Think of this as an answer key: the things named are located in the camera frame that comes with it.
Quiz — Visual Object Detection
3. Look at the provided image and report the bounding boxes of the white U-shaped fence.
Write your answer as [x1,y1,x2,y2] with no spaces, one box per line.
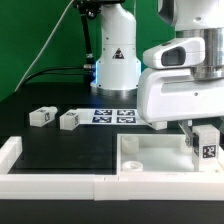
[0,137,224,201]

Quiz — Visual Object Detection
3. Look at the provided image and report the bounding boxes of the white square tabletop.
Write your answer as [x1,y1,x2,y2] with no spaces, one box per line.
[117,134,224,173]

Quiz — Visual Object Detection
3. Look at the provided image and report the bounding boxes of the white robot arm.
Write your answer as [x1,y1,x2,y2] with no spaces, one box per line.
[75,0,224,144]

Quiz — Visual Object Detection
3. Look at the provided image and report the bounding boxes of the AprilTag marker sheet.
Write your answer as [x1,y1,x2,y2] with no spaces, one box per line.
[67,108,145,125]

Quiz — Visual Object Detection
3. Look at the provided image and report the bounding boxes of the black cable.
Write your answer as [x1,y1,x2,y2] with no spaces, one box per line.
[20,13,98,88]

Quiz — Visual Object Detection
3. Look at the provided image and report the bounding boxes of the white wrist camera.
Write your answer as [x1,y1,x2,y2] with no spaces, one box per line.
[143,37,205,70]

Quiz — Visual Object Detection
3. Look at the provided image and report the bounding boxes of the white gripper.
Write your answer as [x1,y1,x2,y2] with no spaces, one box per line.
[137,68,224,147]

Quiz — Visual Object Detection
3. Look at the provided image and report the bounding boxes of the white cable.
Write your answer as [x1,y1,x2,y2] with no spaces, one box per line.
[14,0,75,93]

